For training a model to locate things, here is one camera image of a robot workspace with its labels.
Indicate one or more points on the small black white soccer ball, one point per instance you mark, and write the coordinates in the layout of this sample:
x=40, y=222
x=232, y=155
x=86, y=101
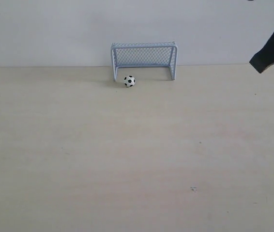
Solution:
x=129, y=81

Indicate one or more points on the light blue miniature goal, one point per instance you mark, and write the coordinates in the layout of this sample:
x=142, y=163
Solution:
x=143, y=55

